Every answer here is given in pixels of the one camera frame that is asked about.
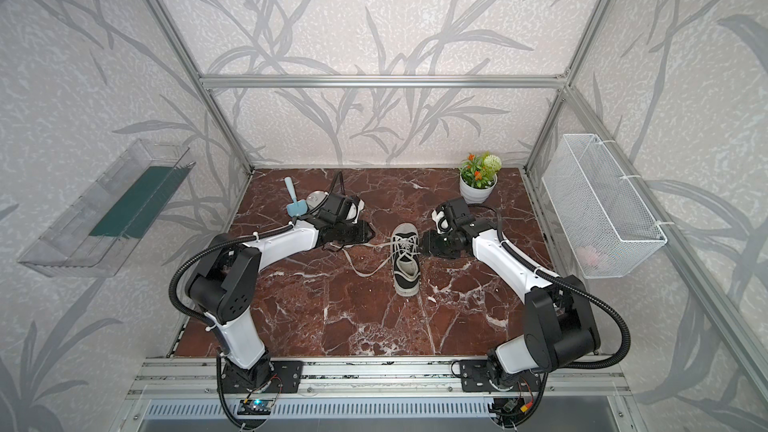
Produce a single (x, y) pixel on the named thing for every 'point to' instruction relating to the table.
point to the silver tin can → (315, 197)
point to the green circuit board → (255, 407)
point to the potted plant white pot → (478, 175)
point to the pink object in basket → (589, 254)
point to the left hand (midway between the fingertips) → (377, 226)
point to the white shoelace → (344, 246)
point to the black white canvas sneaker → (406, 267)
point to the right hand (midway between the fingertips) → (426, 239)
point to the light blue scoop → (298, 207)
